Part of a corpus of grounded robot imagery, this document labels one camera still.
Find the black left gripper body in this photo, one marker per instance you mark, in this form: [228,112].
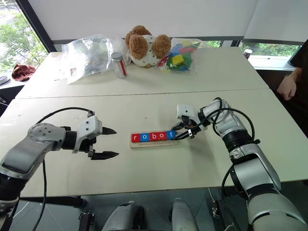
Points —
[89,145]

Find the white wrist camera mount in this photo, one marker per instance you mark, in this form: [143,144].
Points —
[89,127]
[186,110]

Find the red letter tile o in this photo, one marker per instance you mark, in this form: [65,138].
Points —
[162,136]

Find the red letter tile r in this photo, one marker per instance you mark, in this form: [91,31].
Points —
[136,138]

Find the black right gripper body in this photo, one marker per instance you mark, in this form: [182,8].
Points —
[188,122]

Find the bystander bare forearm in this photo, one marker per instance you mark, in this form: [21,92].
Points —
[296,71]

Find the blue t letter block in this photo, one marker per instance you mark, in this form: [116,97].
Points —
[171,135]

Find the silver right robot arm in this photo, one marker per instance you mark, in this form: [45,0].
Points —
[255,168]

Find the grey rounded shape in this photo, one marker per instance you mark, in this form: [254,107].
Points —
[184,215]
[122,217]

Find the bystander dark clothing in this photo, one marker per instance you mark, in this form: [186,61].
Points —
[302,55]

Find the small lidded cup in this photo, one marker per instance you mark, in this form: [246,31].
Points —
[247,53]

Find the grey flat windowsill object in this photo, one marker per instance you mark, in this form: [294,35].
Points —
[3,80]

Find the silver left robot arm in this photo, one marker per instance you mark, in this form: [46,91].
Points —
[24,154]

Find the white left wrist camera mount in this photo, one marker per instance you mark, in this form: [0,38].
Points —
[89,127]

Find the clear crumpled plastic bag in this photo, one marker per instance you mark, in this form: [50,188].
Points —
[89,55]

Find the bag of colourful blocks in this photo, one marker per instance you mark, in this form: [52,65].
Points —
[179,59]

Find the bystander bare hand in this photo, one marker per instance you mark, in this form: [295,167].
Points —
[287,86]

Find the black metal bracket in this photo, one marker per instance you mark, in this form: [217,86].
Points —
[86,221]
[219,215]

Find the blue letter tile o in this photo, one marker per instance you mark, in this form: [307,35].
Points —
[145,137]

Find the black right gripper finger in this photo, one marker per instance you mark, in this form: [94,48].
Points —
[177,126]
[183,136]

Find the clear jar silver lid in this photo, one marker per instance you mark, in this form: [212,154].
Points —
[119,66]

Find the brown white teddy bear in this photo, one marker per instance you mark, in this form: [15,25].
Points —
[142,55]

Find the black table frame bar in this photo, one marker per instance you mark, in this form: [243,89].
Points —
[55,201]

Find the red letter tile b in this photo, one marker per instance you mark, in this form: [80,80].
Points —
[153,136]

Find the red-brown crumpled cloth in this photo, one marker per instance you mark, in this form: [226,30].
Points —
[22,71]

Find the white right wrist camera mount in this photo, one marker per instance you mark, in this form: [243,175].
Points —
[186,110]

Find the wooden letter tray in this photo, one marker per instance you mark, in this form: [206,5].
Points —
[154,144]

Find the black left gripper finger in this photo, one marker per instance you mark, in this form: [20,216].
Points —
[108,131]
[103,155]

